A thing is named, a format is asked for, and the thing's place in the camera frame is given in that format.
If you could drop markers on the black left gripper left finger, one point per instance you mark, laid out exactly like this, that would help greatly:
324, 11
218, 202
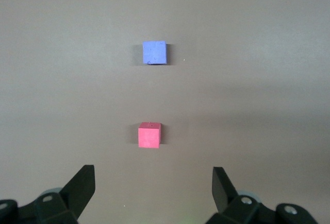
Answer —
69, 198

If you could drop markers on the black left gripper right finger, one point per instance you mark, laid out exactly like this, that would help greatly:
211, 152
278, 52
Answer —
232, 208

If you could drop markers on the red foam block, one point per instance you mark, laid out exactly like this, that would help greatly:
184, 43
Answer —
149, 137

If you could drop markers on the brown table cover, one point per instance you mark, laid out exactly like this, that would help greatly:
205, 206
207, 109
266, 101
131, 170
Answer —
77, 79

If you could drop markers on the purple foam block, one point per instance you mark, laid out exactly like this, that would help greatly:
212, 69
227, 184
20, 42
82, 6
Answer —
154, 52

